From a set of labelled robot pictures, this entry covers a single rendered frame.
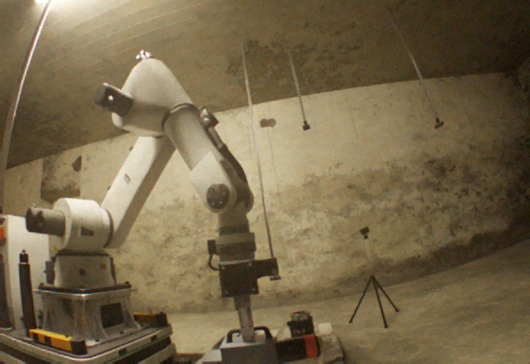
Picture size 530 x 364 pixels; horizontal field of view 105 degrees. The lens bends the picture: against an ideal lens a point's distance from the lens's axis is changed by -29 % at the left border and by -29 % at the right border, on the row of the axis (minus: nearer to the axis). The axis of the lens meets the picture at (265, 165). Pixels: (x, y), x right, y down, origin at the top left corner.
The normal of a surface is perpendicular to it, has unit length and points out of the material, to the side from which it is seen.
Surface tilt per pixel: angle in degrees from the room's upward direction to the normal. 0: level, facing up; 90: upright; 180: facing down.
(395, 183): 90
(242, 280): 90
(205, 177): 90
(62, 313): 90
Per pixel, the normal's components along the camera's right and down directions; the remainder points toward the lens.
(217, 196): -0.42, -0.22
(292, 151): -0.13, -0.28
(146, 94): 0.09, -0.35
